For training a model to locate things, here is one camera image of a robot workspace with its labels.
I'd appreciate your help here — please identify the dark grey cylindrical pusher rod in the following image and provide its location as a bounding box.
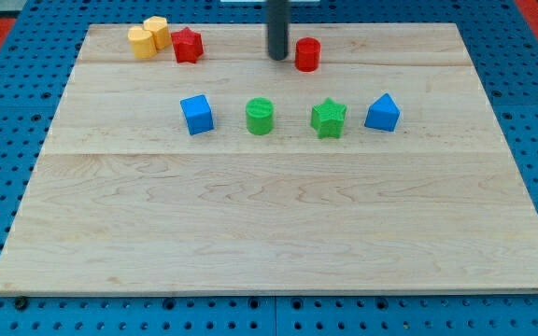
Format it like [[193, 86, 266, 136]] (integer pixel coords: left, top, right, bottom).
[[266, 0, 290, 61]]

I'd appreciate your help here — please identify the yellow heart block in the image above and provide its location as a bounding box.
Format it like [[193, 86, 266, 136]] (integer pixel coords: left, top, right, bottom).
[[127, 26, 157, 59]]

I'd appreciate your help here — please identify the green star block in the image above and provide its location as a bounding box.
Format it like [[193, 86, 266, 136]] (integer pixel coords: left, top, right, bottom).
[[310, 98, 347, 139]]

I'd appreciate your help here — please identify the green cylinder block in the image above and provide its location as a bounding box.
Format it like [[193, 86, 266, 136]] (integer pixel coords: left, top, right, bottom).
[[246, 97, 274, 135]]

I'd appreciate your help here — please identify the blue cube block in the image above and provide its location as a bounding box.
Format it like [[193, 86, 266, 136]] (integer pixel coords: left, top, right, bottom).
[[179, 94, 215, 135]]

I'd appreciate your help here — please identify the blue triangular prism block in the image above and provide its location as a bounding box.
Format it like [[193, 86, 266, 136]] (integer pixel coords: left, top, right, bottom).
[[364, 93, 401, 132]]

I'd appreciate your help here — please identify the light wooden board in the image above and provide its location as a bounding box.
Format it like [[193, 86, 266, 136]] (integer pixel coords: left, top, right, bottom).
[[0, 23, 538, 297]]

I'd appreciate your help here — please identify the red cylinder block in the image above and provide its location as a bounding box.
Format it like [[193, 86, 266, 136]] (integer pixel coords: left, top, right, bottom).
[[294, 37, 321, 72]]

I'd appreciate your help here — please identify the red star block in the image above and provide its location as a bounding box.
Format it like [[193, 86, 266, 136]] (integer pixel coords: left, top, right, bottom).
[[171, 27, 204, 63]]

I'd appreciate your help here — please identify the yellow hexagon block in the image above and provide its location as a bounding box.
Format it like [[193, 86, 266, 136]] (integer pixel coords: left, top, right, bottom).
[[143, 16, 172, 49]]

